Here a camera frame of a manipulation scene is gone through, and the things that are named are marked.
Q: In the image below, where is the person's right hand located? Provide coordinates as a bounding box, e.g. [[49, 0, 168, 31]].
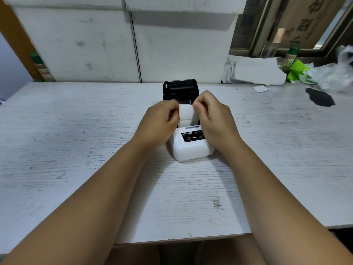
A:
[[192, 90, 244, 153]]

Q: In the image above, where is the person's left hand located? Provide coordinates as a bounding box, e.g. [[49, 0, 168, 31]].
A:
[[132, 99, 180, 155]]

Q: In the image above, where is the white label paper roll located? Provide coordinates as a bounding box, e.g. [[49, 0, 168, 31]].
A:
[[178, 104, 199, 128]]

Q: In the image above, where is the person's left forearm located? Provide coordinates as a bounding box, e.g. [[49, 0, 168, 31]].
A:
[[0, 136, 160, 265]]

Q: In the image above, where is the person's right forearm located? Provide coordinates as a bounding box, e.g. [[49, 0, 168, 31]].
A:
[[218, 138, 353, 265]]

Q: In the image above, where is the white and black label printer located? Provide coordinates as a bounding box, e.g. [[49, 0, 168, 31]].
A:
[[163, 79, 215, 163]]

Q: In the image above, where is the large white foam box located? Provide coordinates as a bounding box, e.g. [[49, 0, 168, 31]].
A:
[[130, 10, 239, 84], [10, 5, 142, 83], [124, 0, 249, 15], [0, 0, 126, 10]]

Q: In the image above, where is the torn white paper sheet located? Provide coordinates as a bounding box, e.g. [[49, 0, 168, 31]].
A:
[[221, 54, 287, 86]]

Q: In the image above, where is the green-capped bottle with pale label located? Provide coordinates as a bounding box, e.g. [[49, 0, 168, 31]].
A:
[[278, 44, 300, 73]]

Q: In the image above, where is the bright green packet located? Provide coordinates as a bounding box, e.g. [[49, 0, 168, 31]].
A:
[[286, 59, 311, 84]]

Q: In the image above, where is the black flat scrap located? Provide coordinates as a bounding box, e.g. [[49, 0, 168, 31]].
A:
[[305, 88, 336, 107]]

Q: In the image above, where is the green-capped bottle with red label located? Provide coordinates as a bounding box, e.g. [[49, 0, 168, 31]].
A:
[[30, 52, 56, 82]]

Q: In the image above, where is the clear plastic bag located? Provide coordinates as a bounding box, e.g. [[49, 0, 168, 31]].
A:
[[299, 45, 353, 93]]

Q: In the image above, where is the printed brown cardboard box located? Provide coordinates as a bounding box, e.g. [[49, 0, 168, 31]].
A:
[[269, 0, 347, 49]]

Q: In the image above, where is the orange wooden plank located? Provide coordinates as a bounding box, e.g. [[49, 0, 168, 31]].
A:
[[0, 0, 45, 82]]

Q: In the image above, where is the metal window frame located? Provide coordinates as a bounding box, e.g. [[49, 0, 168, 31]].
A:
[[228, 0, 353, 59]]

